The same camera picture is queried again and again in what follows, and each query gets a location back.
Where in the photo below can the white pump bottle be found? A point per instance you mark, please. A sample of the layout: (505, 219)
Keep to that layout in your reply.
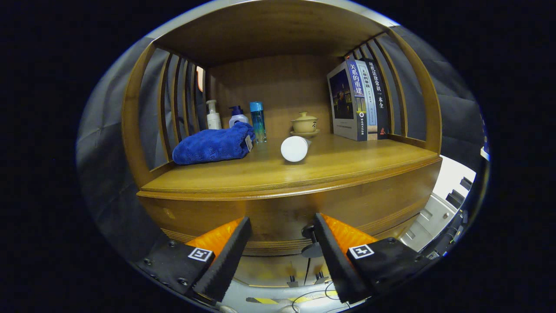
(213, 119)

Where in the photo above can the book with blue spine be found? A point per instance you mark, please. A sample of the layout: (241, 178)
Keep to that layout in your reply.
(343, 100)

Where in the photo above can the wooden countertop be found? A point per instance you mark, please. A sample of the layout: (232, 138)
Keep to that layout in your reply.
(347, 161)

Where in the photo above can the yellow black hazard tape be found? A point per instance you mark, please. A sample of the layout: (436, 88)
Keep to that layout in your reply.
(265, 300)

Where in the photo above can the white green tube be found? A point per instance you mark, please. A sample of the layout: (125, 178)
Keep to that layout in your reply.
(294, 148)

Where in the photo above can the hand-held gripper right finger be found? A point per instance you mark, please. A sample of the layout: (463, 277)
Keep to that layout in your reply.
(336, 265)

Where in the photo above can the white table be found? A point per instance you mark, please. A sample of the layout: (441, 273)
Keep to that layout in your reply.
(451, 178)

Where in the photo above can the beige lidded teacup with saucer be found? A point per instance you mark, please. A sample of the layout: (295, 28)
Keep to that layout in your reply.
(304, 124)

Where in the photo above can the blue towel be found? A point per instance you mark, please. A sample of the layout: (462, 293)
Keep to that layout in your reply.
(208, 145)

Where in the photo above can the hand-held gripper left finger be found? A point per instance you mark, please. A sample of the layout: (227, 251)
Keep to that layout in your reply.
(226, 261)

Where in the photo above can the wooden cabinet door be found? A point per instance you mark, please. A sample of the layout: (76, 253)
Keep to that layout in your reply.
(269, 269)
(317, 268)

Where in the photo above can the wooden cabinet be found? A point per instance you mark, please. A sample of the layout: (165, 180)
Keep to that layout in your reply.
(278, 87)

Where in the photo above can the clear blue bottle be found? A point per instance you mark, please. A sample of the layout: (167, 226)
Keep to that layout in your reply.
(258, 121)

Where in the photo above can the white bottle with blue cap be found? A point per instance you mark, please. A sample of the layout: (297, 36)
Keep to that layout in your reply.
(238, 118)

